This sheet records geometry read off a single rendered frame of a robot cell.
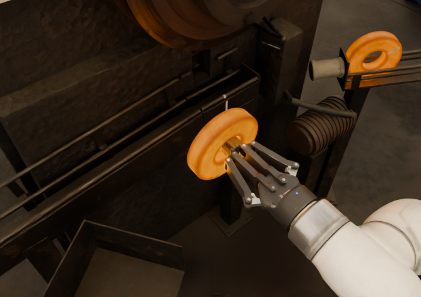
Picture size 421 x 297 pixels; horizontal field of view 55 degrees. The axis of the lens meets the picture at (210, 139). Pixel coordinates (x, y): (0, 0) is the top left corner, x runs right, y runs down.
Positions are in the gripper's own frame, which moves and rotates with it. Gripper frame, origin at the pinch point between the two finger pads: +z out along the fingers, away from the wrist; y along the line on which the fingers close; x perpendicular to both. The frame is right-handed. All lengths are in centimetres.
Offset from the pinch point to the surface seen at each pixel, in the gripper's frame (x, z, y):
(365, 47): -9, 6, 57
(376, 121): -86, 11, 114
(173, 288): -23.2, -9.8, -20.1
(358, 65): -16, 6, 57
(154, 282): -23.3, -6.2, -22.4
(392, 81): -21, -2, 65
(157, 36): 11.9, 19.9, -0.5
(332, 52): -88, 60, 141
